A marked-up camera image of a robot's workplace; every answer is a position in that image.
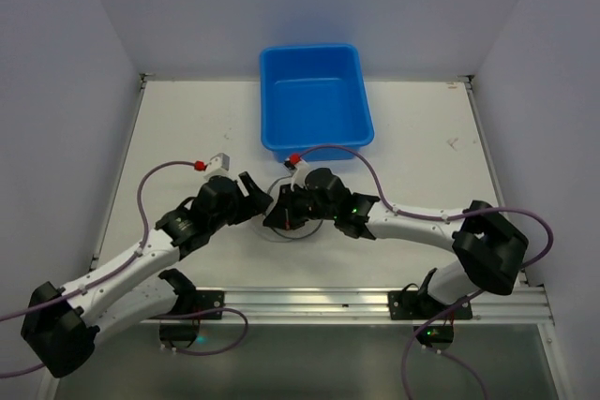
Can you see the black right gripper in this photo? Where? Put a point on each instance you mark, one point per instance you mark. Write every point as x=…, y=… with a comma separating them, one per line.
x=288, y=206

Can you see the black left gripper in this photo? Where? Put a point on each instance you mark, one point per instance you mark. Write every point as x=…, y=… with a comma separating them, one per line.
x=245, y=199

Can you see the white mesh laundry bag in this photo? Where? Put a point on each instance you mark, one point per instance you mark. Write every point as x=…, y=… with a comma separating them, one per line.
x=281, y=236

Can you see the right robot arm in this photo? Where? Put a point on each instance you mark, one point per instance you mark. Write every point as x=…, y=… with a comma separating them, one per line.
x=489, y=248

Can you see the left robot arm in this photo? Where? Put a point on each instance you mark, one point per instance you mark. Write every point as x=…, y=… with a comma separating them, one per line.
x=64, y=325

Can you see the blue plastic bin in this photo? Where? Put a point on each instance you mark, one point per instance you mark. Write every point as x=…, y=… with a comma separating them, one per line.
x=313, y=95

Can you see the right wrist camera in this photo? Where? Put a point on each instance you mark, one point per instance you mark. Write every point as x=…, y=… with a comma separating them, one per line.
x=298, y=169

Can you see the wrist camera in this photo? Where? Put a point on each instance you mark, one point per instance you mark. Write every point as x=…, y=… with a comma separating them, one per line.
x=216, y=166
x=298, y=169

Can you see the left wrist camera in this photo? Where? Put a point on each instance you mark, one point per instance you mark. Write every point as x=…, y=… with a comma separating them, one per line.
x=216, y=166

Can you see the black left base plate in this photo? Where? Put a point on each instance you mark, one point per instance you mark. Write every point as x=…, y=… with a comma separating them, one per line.
x=207, y=299

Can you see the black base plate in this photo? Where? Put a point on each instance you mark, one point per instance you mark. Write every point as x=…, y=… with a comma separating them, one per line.
x=207, y=299
x=409, y=304

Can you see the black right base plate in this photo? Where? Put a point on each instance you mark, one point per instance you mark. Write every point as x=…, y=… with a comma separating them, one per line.
x=409, y=304

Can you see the aluminium mounting rail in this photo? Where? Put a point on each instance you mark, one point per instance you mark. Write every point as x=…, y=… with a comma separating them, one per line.
x=370, y=306

